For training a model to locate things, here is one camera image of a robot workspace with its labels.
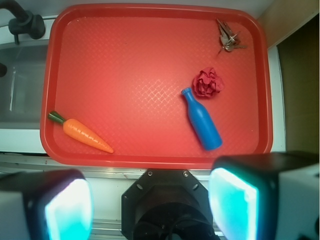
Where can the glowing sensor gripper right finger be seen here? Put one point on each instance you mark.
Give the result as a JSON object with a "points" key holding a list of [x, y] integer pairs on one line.
{"points": [[270, 196]]}

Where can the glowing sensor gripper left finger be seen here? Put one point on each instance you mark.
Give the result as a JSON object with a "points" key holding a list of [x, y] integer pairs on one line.
{"points": [[45, 205]]}

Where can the orange toy carrot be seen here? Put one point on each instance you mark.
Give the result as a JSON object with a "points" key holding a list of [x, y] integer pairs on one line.
{"points": [[81, 133]]}

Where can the blue toy bottle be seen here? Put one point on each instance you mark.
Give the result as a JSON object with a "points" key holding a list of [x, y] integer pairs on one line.
{"points": [[202, 122]]}

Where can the steel sink basin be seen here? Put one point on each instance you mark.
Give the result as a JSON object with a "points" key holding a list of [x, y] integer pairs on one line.
{"points": [[21, 88]]}

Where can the crumpled red paper ball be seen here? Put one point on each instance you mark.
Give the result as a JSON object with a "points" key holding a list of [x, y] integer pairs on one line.
{"points": [[207, 83]]}

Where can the red plastic tray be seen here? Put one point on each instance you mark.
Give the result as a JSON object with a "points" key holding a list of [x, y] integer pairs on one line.
{"points": [[119, 69]]}

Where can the silver key bunch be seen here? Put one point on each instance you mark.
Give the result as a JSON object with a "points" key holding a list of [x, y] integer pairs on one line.
{"points": [[228, 39]]}

